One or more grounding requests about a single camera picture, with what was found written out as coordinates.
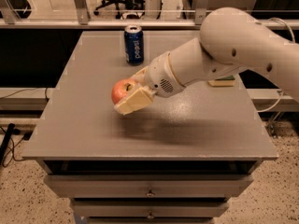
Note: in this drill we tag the top drawer metal knob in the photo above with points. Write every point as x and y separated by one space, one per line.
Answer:
150 193

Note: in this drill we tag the red yellow apple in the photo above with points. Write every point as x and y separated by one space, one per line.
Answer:
121 89

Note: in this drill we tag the yellow green sponge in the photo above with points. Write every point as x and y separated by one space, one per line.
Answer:
222 82

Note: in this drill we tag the grey drawer cabinet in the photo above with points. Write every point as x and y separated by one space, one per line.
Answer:
195 150

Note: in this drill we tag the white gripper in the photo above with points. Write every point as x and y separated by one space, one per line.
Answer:
159 75

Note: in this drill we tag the drawer metal knob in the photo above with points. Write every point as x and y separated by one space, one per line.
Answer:
150 193
150 216

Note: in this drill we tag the lower drawer metal knob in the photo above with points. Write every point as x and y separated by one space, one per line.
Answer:
150 216

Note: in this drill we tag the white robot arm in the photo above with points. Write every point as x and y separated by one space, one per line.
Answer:
230 41

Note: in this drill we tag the blue pepsi can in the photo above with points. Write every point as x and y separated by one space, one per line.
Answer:
134 44

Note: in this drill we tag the metal railing frame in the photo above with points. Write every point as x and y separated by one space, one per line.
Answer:
177 14

